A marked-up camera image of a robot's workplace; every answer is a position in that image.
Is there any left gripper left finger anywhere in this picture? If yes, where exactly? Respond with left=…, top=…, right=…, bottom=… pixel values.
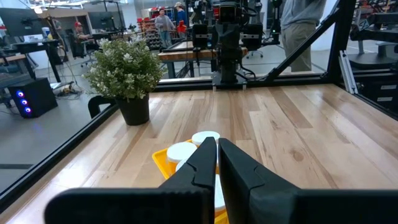
left=157, top=136, right=218, bottom=224

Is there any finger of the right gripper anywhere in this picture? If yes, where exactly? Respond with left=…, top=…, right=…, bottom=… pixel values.
left=192, top=24, right=209, bottom=49
left=242, top=22, right=264, bottom=50

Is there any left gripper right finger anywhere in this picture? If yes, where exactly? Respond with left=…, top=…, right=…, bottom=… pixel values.
left=218, top=138, right=300, bottom=224

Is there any orange pill bottle white cap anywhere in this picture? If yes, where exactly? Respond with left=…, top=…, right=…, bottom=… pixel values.
left=166, top=141, right=198, bottom=172
left=191, top=131, right=221, bottom=147
left=214, top=174, right=227, bottom=218
left=175, top=157, right=190, bottom=172

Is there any yellow plastic basket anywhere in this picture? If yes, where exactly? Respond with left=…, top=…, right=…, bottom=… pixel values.
left=151, top=139, right=230, bottom=224

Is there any wooden workstation table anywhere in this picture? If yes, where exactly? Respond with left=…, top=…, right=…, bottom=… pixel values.
left=157, top=40, right=249, bottom=78

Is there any person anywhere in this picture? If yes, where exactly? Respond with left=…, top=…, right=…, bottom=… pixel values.
left=73, top=21, right=100, bottom=52
left=279, top=0, right=327, bottom=73
left=154, top=7, right=175, bottom=49
left=173, top=1, right=188, bottom=35

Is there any red parts shelf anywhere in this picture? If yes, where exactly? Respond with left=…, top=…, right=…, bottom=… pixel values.
left=136, top=7, right=156, bottom=50

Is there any green potted plant black pot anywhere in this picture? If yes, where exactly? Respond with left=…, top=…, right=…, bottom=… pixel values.
left=82, top=37, right=165, bottom=126

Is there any black computer monitor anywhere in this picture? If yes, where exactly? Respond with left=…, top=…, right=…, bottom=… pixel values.
left=0, top=7, right=52, bottom=38
left=88, top=11, right=116, bottom=31

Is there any black equipment stand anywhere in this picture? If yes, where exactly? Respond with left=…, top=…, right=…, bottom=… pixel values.
left=348, top=12, right=398, bottom=71

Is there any black table clamp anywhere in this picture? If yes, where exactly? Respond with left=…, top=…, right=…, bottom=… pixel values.
left=88, top=95, right=118, bottom=119

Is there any black drawer cabinet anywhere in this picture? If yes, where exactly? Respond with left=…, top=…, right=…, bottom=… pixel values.
left=357, top=73, right=398, bottom=113

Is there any black office desk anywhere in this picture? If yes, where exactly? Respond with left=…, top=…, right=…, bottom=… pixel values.
left=9, top=39, right=63, bottom=83

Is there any black computer tower with lights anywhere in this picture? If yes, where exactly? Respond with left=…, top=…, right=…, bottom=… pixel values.
left=7, top=77, right=59, bottom=119

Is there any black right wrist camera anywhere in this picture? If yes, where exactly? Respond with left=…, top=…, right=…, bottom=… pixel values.
left=219, top=1, right=239, bottom=24

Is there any silver aluminium bracket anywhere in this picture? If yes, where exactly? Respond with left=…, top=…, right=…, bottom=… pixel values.
left=338, top=49, right=358, bottom=95

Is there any black metal table frame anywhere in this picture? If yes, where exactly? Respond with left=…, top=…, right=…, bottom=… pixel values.
left=0, top=0, right=398, bottom=215

